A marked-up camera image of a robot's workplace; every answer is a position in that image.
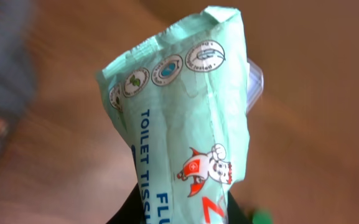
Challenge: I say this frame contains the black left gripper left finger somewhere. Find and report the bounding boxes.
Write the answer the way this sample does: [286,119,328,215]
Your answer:
[106,184,145,224]

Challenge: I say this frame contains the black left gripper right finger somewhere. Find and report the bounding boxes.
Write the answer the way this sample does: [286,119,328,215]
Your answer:
[227,192,252,224]

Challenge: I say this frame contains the green lid jar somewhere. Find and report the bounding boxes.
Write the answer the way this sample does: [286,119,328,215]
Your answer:
[252,210,273,224]

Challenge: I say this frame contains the green toilet tissue pack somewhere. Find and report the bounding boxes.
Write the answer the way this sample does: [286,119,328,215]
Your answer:
[96,6,249,223]

